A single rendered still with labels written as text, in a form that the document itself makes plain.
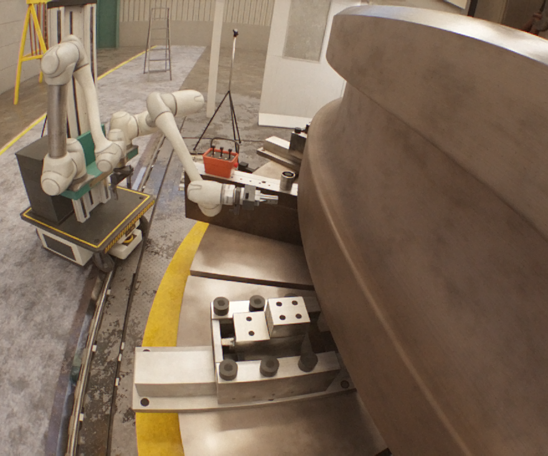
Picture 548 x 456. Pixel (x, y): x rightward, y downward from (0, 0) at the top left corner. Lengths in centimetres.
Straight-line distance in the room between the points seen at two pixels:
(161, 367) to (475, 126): 129
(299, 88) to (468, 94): 449
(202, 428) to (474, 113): 137
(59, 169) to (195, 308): 100
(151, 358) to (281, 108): 428
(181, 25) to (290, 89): 1081
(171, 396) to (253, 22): 1467
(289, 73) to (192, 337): 408
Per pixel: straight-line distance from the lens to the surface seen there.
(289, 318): 103
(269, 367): 106
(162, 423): 175
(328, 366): 116
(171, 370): 134
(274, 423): 142
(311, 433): 144
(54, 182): 167
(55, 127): 161
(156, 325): 202
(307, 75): 495
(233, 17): 1507
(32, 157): 222
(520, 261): 66
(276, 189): 191
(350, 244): 91
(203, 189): 135
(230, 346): 125
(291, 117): 506
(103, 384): 190
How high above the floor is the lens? 167
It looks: 38 degrees down
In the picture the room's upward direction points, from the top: 10 degrees clockwise
